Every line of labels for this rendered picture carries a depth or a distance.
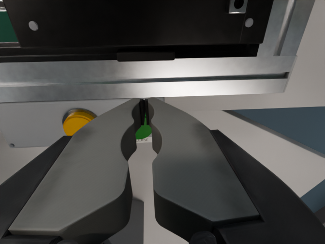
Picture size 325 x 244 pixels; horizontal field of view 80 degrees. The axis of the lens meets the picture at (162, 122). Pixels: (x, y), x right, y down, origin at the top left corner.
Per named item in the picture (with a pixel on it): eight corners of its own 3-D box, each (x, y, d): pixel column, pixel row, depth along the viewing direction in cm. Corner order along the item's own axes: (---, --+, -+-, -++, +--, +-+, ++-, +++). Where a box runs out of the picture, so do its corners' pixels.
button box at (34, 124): (162, 119, 32) (165, 143, 27) (31, 125, 31) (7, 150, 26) (161, 79, 29) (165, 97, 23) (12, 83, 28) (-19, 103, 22)
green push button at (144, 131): (153, 130, 27) (154, 139, 25) (124, 131, 27) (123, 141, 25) (152, 105, 25) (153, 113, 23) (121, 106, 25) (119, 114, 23)
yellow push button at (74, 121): (102, 132, 27) (99, 142, 25) (72, 134, 27) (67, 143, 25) (96, 107, 25) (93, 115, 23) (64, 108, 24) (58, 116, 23)
